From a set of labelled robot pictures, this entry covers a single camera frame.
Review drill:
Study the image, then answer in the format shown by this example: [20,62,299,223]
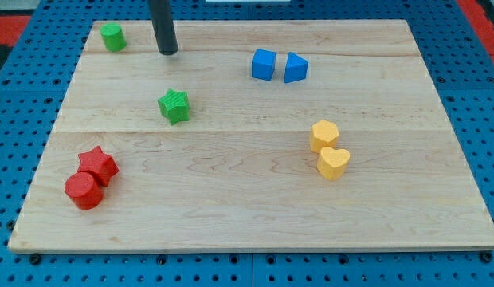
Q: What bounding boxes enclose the light wooden board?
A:
[8,20,494,254]

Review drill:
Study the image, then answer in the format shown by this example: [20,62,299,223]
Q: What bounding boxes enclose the blue cube block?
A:
[251,49,276,81]

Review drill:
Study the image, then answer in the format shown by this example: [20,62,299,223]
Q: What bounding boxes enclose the green cylinder block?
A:
[100,22,127,52]

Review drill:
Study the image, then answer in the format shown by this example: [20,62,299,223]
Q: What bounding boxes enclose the blue triangle block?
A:
[284,52,308,84]

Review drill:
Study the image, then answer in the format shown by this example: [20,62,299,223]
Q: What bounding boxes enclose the red cylinder block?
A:
[65,172,104,210]

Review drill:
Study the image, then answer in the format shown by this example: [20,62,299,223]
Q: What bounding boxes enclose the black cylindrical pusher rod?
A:
[147,0,178,56]

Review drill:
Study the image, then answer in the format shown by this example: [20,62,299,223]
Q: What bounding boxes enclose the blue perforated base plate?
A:
[0,0,494,286]

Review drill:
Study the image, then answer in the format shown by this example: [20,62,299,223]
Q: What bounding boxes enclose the yellow heart block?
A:
[317,147,351,180]

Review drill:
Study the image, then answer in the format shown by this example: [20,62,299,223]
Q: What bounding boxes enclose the yellow hexagon block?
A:
[309,120,339,153]

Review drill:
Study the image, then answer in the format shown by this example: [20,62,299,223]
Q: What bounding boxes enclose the red star block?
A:
[77,146,120,187]

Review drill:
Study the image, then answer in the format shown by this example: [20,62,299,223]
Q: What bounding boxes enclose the green star block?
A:
[158,88,190,125]

